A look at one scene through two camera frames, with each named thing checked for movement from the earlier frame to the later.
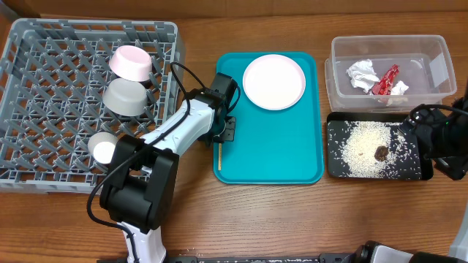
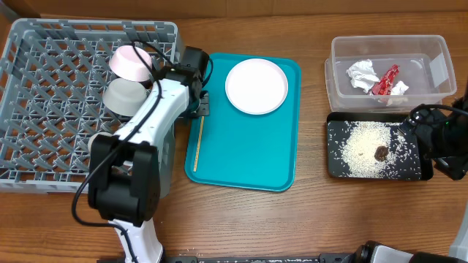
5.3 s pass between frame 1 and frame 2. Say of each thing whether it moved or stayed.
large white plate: moved
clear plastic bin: stayed
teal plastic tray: moved
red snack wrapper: stayed
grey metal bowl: stayed
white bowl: stayed
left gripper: moved
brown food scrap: stayed
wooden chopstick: moved
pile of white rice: stayed
